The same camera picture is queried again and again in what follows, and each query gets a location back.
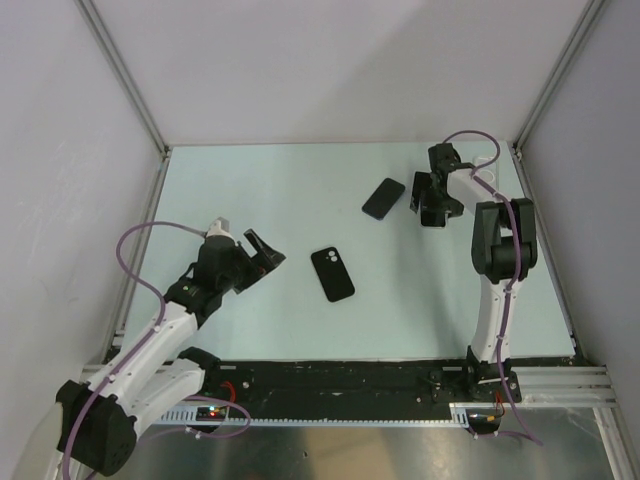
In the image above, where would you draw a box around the white slotted cable duct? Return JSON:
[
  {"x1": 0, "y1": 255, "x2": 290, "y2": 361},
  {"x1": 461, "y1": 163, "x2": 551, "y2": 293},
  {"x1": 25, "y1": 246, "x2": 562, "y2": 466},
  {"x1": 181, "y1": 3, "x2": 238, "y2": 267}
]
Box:
[{"x1": 164, "y1": 402, "x2": 474, "y2": 429}]

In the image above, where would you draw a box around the right aluminium corner post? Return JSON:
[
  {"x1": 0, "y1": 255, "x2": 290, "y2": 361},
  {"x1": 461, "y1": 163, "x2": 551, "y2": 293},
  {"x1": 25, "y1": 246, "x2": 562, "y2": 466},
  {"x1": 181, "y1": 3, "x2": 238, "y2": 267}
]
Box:
[{"x1": 512, "y1": 0, "x2": 614, "y2": 149}]

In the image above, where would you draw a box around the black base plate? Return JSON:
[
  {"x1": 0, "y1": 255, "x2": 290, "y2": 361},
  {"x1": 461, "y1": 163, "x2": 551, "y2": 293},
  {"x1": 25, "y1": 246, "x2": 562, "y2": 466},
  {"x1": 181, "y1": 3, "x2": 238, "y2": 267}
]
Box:
[{"x1": 164, "y1": 357, "x2": 524, "y2": 421}]

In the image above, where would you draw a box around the clear phone case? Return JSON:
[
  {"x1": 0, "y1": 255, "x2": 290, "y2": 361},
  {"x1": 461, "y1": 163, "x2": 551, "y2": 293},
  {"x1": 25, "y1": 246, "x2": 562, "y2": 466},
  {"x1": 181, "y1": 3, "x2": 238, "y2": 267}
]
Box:
[{"x1": 471, "y1": 156, "x2": 499, "y2": 200}]

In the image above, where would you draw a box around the left aluminium corner post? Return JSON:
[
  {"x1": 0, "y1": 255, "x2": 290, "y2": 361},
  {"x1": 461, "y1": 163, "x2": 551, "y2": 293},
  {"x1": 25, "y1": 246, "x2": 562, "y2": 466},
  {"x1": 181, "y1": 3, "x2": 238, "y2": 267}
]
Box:
[{"x1": 74, "y1": 0, "x2": 171, "y2": 154}]

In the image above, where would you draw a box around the black smartphone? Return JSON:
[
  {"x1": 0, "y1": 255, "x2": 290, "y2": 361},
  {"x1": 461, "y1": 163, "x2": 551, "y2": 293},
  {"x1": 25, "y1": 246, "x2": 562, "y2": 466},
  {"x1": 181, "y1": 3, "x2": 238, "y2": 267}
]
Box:
[{"x1": 421, "y1": 221, "x2": 447, "y2": 229}]

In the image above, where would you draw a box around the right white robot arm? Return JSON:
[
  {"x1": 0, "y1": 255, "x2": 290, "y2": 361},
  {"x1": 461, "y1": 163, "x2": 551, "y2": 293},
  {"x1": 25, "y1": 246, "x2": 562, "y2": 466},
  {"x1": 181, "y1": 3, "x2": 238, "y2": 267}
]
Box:
[{"x1": 410, "y1": 164, "x2": 538, "y2": 401}]

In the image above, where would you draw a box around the aluminium frame rail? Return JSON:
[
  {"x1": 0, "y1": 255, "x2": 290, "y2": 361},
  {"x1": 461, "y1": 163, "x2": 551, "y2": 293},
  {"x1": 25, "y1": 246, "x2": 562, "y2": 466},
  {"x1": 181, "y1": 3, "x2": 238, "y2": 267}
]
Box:
[{"x1": 514, "y1": 367, "x2": 617, "y2": 408}]

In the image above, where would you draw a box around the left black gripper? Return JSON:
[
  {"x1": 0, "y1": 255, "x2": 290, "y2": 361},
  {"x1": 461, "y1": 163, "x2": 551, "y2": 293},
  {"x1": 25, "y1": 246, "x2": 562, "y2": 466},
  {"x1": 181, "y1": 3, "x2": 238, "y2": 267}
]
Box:
[{"x1": 217, "y1": 230, "x2": 283, "y2": 293}]

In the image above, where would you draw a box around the dark blue smartphone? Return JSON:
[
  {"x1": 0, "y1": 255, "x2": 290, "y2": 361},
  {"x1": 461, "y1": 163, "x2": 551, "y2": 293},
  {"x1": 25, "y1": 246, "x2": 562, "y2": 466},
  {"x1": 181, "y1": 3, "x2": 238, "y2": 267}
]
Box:
[{"x1": 361, "y1": 178, "x2": 406, "y2": 221}]

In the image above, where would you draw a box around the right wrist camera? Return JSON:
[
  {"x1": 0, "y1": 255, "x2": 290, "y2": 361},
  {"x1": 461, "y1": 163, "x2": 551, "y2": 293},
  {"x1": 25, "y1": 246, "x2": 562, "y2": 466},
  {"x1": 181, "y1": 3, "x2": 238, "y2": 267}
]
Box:
[{"x1": 428, "y1": 143, "x2": 462, "y2": 175}]

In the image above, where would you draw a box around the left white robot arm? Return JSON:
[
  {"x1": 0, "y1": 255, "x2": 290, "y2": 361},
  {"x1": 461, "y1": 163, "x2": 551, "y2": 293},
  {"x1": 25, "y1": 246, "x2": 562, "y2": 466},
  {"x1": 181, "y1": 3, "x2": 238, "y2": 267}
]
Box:
[{"x1": 56, "y1": 218, "x2": 286, "y2": 478}]

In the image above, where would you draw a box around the aluminium corner post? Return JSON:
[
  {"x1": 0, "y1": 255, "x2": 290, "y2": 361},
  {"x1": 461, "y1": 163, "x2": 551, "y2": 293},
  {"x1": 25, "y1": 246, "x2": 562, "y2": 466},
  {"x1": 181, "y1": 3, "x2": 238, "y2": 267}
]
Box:
[
  {"x1": 512, "y1": 0, "x2": 614, "y2": 149},
  {"x1": 74, "y1": 0, "x2": 171, "y2": 154}
]

